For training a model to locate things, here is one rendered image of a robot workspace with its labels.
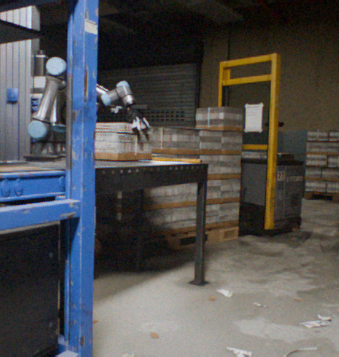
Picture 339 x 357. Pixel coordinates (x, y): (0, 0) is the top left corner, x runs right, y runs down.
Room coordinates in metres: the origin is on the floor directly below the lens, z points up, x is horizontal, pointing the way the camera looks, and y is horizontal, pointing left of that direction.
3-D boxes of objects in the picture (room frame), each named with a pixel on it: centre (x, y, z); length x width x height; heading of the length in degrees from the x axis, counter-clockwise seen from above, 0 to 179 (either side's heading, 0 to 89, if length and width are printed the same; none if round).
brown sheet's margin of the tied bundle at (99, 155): (2.81, 0.39, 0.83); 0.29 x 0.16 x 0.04; 58
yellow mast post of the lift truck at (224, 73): (4.93, -0.60, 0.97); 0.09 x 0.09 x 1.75; 42
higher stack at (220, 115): (4.40, -0.49, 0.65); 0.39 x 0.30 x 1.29; 42
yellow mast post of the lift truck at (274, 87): (4.44, -1.04, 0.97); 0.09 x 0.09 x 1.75; 42
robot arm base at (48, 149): (2.99, 0.85, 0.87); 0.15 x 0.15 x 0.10
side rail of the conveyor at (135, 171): (2.32, 0.10, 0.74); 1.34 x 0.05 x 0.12; 149
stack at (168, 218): (3.92, 0.05, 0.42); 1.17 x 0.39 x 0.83; 132
